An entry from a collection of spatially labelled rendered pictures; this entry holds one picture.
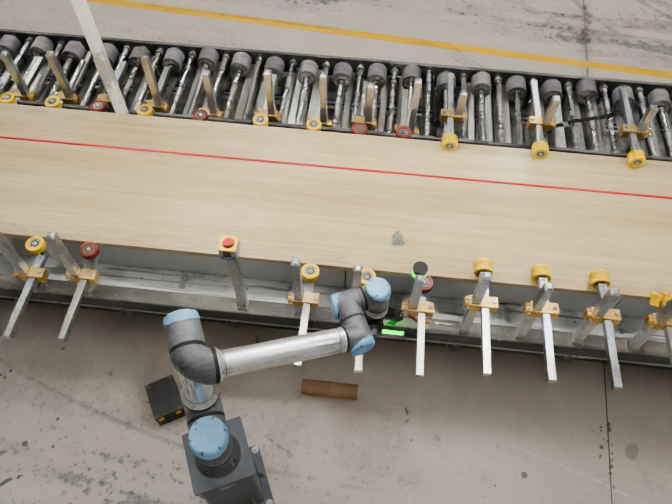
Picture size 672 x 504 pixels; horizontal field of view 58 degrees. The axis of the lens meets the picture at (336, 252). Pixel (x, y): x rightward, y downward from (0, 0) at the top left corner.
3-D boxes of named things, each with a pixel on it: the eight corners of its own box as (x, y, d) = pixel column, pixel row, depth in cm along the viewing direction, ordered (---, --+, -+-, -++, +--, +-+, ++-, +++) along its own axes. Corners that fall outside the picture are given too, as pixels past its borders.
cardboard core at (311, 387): (356, 396, 319) (300, 390, 321) (356, 401, 326) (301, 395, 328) (358, 382, 324) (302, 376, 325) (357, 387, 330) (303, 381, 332)
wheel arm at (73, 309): (67, 342, 255) (63, 338, 252) (59, 342, 255) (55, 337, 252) (100, 256, 279) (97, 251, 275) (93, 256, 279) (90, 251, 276)
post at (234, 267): (247, 310, 277) (235, 258, 239) (237, 309, 277) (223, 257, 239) (249, 302, 279) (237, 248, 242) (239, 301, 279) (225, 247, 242)
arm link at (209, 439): (199, 472, 238) (190, 461, 223) (190, 431, 247) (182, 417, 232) (237, 460, 241) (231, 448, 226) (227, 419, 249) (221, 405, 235)
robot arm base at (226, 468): (245, 468, 248) (243, 462, 240) (200, 484, 245) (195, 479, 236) (234, 425, 258) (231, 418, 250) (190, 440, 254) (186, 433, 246)
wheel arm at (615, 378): (620, 390, 234) (623, 387, 231) (610, 389, 234) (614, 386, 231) (603, 280, 261) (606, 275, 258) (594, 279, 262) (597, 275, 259)
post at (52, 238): (91, 295, 282) (51, 237, 242) (83, 294, 282) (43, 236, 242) (93, 289, 284) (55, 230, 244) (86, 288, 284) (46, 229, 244)
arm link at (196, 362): (176, 383, 178) (381, 340, 203) (169, 345, 185) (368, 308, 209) (176, 398, 187) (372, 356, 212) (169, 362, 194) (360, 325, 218)
